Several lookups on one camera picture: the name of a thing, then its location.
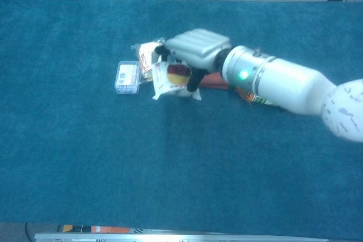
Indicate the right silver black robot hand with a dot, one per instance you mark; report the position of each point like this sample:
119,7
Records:
198,46

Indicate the brown cloth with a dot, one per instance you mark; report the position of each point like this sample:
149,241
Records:
212,82

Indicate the white snack packet fruit print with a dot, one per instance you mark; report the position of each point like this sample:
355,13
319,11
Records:
167,82

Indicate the clear bread slices pack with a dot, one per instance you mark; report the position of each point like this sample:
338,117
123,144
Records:
144,57

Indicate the amber tea bottle white label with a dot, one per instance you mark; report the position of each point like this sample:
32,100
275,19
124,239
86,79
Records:
255,99

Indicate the clear plastic box with label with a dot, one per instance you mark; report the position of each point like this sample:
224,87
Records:
126,77

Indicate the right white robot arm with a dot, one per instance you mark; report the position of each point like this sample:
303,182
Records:
283,83

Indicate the blue carpet table cover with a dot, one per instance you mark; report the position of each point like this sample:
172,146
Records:
85,140

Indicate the orange black floor device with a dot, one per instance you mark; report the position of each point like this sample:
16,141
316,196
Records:
110,229

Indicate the aluminium profile rail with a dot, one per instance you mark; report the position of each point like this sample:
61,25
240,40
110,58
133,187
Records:
170,237

